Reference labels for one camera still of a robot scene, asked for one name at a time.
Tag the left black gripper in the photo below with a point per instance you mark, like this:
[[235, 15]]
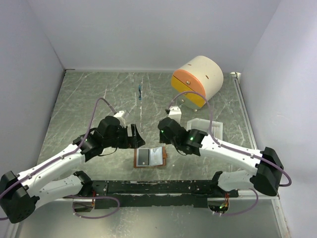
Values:
[[138, 141]]

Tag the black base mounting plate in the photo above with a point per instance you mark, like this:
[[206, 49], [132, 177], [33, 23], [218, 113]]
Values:
[[195, 193]]

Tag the blue mark on table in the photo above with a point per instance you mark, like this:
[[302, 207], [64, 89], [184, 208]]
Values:
[[140, 92]]

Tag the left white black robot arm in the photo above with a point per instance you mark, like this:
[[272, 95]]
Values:
[[21, 194]]

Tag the brown leather card holder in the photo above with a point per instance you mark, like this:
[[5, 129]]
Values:
[[157, 157]]

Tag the cream mini drawer cabinet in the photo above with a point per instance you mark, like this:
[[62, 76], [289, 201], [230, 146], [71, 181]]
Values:
[[201, 74]]

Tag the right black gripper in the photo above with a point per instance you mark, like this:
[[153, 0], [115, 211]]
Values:
[[163, 139]]

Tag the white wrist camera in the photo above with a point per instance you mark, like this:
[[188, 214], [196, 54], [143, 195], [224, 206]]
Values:
[[174, 113], [122, 117]]

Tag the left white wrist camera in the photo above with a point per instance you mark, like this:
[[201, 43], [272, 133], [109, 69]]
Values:
[[122, 117]]

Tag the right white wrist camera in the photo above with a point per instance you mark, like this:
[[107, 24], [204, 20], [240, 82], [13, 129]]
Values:
[[174, 113]]

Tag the black credit card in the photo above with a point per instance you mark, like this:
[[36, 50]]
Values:
[[143, 157]]

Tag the white plastic card tray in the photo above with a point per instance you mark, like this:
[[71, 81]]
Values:
[[204, 125]]

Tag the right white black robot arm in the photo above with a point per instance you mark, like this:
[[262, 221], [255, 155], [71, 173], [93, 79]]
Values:
[[202, 144]]

